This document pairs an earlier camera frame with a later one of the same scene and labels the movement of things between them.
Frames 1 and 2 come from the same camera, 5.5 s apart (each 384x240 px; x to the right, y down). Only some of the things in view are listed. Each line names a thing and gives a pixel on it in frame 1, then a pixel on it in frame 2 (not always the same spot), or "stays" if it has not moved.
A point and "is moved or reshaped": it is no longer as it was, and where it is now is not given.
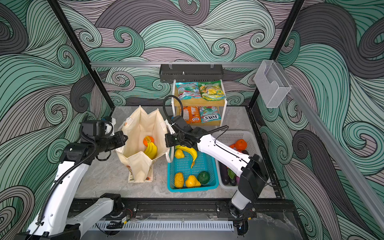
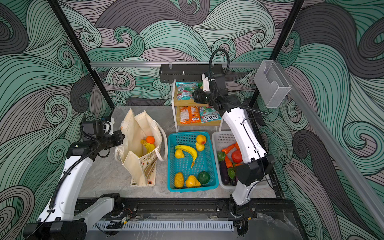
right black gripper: [168, 137] to [200, 97]
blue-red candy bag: [188, 90] stays
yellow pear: [192, 182] stays
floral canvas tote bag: [146, 141] is moved or reshaped
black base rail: [265, 208] stays
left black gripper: [121, 141] stays
